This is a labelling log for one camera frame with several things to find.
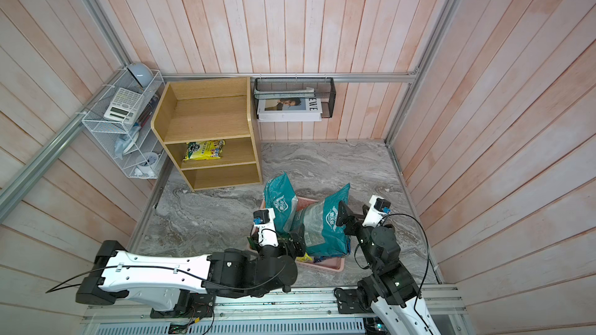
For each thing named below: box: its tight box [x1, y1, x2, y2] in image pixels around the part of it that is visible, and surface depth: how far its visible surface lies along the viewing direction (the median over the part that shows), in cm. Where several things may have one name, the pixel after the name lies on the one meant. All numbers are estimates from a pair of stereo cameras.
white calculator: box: [103, 86, 145, 125], surface depth 77 cm
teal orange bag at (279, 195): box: [263, 172, 298, 234], surface depth 76 cm
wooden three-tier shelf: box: [150, 77, 263, 192], surface depth 92 cm
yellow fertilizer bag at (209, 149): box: [182, 139, 226, 162], surface depth 92 cm
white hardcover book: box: [256, 97, 323, 122], surface depth 95 cm
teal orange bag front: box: [303, 183, 351, 257], surface depth 72 cm
